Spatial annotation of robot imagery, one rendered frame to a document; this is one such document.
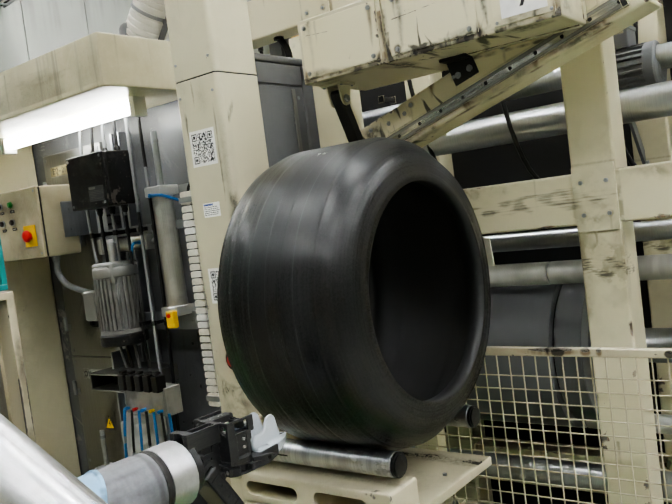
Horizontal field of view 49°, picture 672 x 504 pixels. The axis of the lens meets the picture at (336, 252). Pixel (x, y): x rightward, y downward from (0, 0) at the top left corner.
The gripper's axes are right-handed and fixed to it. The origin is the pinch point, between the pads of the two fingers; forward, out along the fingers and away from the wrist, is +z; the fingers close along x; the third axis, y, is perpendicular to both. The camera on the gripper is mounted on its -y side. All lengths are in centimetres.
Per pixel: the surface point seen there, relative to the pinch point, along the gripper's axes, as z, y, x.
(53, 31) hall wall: 543, 331, 888
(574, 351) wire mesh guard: 64, 1, -24
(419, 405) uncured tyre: 23.2, 0.2, -11.9
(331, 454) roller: 16.2, -8.1, 3.3
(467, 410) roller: 44.9, -7.2, -9.0
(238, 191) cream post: 25, 41, 28
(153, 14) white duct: 52, 93, 81
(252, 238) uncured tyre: 6.2, 32.1, 7.0
